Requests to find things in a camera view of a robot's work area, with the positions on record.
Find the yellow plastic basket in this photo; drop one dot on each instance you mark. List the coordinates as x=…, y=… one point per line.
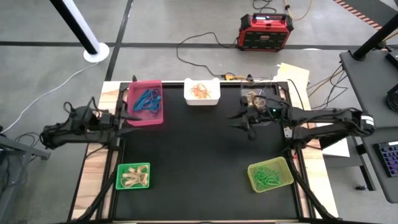
x=286, y=169

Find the flat black desk device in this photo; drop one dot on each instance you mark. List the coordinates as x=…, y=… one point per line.
x=393, y=57

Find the black frame strut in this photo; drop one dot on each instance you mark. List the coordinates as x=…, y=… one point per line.
x=311, y=196
x=99, y=193

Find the thin tan rubber band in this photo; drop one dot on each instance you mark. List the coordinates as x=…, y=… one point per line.
x=124, y=182

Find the white plastic basket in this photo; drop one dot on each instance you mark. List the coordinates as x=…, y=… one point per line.
x=192, y=101

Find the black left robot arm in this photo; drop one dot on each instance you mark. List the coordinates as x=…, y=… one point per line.
x=77, y=132

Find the small black floor object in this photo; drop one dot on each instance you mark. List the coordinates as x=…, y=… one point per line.
x=360, y=187

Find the red black portable power station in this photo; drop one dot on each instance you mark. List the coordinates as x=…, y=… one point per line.
x=264, y=34

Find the clear plastic basket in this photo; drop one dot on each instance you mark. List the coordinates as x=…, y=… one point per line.
x=244, y=87

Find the backlit computer keyboard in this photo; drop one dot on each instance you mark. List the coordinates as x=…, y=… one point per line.
x=390, y=158

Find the green plastic basket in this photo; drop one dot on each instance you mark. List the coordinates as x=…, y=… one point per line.
x=118, y=168

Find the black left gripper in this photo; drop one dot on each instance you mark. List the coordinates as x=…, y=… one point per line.
x=110, y=124

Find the black table frame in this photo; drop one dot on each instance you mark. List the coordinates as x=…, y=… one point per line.
x=122, y=85

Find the yellow power plug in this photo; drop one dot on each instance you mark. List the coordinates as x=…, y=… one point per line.
x=230, y=76

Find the white paper sheet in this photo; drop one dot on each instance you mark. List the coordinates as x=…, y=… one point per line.
x=337, y=151

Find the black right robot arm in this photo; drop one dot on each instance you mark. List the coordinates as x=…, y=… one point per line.
x=326, y=123

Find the black desk post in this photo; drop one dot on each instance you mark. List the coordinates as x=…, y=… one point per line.
x=373, y=37

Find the thin blue rubber band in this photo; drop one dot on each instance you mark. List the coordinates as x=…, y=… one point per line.
x=155, y=109
x=147, y=92

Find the pink plastic basket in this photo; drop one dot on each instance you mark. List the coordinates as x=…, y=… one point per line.
x=133, y=119

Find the yellow paper sheet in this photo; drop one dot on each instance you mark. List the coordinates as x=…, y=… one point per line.
x=293, y=74

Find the pole with white round base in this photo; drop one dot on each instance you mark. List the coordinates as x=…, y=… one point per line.
x=96, y=55

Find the small blue rubber band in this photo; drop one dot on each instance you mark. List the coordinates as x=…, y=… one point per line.
x=155, y=92

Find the grey desk top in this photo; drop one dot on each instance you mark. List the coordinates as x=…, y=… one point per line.
x=373, y=174
x=367, y=93

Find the black support beam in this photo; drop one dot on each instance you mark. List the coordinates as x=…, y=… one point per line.
x=329, y=144

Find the grey stand base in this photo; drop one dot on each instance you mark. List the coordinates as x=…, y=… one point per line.
x=18, y=149

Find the green rubber band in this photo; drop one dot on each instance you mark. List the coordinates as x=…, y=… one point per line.
x=273, y=179
x=256, y=175
x=275, y=174
x=259, y=182
x=269, y=183
x=264, y=171

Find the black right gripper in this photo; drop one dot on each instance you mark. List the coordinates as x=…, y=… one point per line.
x=267, y=115

